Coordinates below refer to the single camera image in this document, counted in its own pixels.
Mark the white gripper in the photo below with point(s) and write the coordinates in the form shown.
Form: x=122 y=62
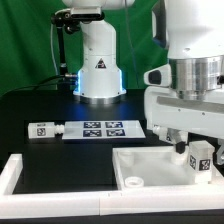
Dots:
x=164 y=109

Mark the white square tabletop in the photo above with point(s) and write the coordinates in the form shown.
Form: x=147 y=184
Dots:
x=146 y=167

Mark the white U-shaped fence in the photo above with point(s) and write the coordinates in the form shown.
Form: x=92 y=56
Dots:
x=140 y=200

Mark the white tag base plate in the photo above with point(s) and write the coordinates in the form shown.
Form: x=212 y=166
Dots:
x=124 y=129

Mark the black camera on stand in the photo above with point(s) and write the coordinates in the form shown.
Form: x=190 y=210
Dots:
x=82 y=13

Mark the black camera stand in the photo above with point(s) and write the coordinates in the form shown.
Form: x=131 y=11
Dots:
x=64 y=23

